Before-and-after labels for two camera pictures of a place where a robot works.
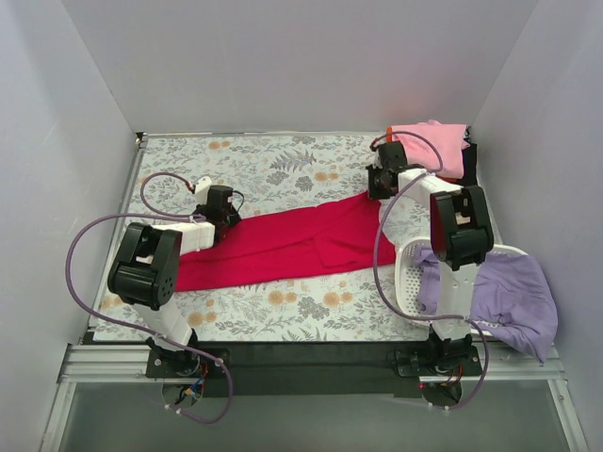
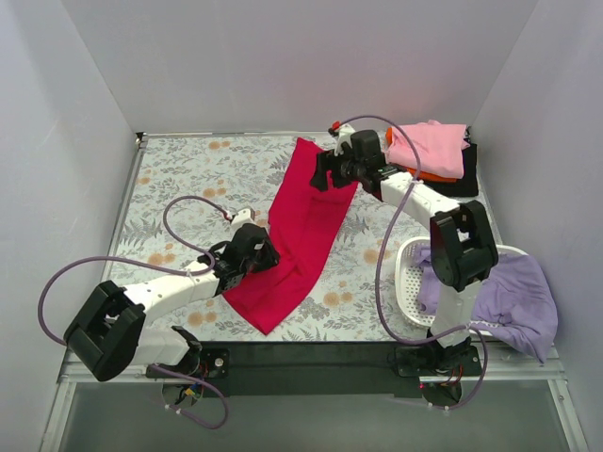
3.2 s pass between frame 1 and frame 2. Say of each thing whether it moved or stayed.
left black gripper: moved
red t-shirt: moved
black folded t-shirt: stayed
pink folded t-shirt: stayed
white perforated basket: stayed
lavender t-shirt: stayed
